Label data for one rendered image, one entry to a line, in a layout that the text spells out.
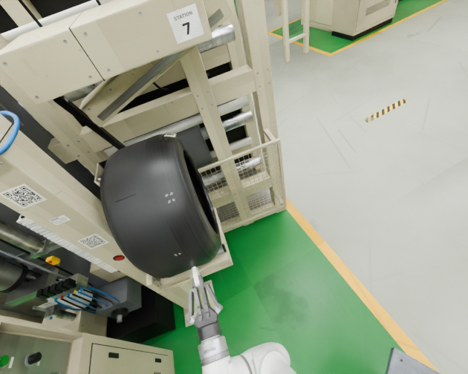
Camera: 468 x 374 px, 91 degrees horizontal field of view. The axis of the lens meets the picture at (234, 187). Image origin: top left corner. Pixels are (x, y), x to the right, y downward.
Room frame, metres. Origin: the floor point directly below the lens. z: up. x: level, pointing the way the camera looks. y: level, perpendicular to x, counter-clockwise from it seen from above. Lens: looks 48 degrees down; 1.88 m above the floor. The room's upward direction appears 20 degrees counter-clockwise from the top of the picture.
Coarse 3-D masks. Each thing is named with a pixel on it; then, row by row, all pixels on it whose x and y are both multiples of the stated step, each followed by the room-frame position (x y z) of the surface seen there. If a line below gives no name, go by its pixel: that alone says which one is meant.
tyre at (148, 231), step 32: (128, 160) 0.65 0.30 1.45; (160, 160) 0.60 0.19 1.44; (192, 160) 0.86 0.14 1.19; (128, 192) 0.54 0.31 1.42; (160, 192) 0.51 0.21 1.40; (192, 192) 0.52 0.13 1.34; (128, 224) 0.46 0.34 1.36; (160, 224) 0.44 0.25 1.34; (192, 224) 0.43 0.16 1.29; (128, 256) 0.42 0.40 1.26; (160, 256) 0.39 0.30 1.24; (192, 256) 0.39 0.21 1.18
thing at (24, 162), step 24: (0, 120) 0.67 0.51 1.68; (0, 144) 0.60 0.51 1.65; (24, 144) 0.66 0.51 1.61; (0, 168) 0.57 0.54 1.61; (24, 168) 0.58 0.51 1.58; (48, 168) 0.65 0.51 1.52; (0, 192) 0.57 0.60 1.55; (48, 192) 0.57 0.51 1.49; (72, 192) 0.63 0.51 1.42; (48, 216) 0.57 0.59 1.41; (72, 216) 0.57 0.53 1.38; (96, 216) 0.61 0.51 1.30; (72, 240) 0.57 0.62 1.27; (120, 264) 0.57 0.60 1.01
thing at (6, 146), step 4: (0, 112) 0.72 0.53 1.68; (4, 112) 0.71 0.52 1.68; (8, 112) 0.71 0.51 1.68; (12, 112) 0.72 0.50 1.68; (12, 116) 0.70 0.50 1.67; (16, 116) 0.70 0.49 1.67; (16, 120) 0.68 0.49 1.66; (16, 124) 0.67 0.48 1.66; (16, 128) 0.65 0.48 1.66; (12, 132) 0.63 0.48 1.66; (16, 132) 0.64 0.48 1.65; (12, 136) 0.62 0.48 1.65; (8, 140) 0.60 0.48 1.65; (12, 140) 0.60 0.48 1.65; (4, 144) 0.58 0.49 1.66; (8, 144) 0.59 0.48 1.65; (0, 148) 0.57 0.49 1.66; (4, 148) 0.57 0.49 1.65; (8, 148) 0.58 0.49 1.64; (0, 152) 0.56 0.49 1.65
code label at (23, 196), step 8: (24, 184) 0.57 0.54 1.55; (8, 192) 0.57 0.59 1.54; (16, 192) 0.57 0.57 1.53; (24, 192) 0.57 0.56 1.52; (32, 192) 0.57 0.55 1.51; (16, 200) 0.57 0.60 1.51; (24, 200) 0.57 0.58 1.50; (32, 200) 0.57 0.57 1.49; (40, 200) 0.57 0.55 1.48; (24, 208) 0.57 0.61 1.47
